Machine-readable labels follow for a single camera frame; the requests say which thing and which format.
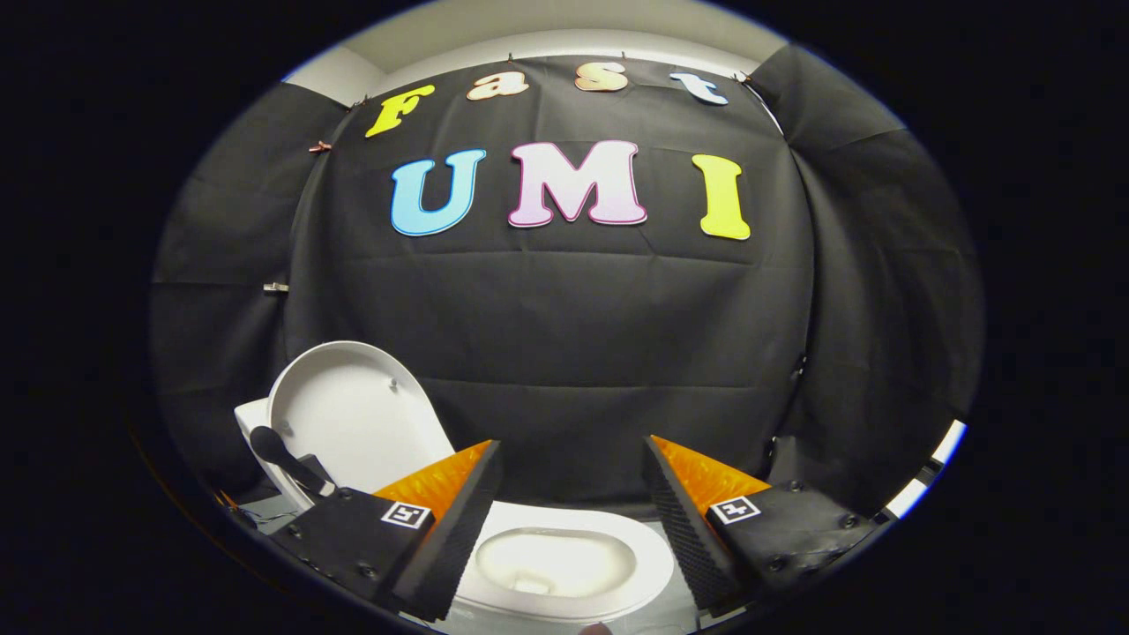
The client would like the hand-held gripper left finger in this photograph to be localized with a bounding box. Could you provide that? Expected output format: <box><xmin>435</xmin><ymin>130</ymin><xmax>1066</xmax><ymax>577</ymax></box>
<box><xmin>272</xmin><ymin>440</ymin><xmax>505</xmax><ymax>624</ymax></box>

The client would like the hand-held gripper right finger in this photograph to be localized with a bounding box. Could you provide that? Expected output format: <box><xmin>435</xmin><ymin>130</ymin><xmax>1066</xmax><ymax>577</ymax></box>
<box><xmin>641</xmin><ymin>435</ymin><xmax>883</xmax><ymax>616</ymax></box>

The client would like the white toilet lid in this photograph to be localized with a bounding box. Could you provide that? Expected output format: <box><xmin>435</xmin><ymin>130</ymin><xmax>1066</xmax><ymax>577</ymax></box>
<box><xmin>267</xmin><ymin>341</ymin><xmax>456</xmax><ymax>497</ymax></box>

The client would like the white toilet seat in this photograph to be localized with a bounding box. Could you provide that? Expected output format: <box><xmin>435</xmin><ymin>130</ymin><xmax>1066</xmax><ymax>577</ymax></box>
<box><xmin>452</xmin><ymin>500</ymin><xmax>677</xmax><ymax>624</ymax></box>

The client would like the white toilet bowl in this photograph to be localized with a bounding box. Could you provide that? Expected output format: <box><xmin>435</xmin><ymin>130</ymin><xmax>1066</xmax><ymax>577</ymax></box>
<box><xmin>476</xmin><ymin>527</ymin><xmax>638</xmax><ymax>597</ymax></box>

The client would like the black rounded bar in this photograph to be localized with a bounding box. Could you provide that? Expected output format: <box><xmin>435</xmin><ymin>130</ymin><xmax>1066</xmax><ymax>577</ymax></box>
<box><xmin>250</xmin><ymin>426</ymin><xmax>337</xmax><ymax>497</ymax></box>

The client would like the black backdrop cloth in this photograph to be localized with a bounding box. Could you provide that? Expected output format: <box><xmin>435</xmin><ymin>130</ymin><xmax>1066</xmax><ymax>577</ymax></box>
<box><xmin>148</xmin><ymin>44</ymin><xmax>985</xmax><ymax>521</ymax></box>

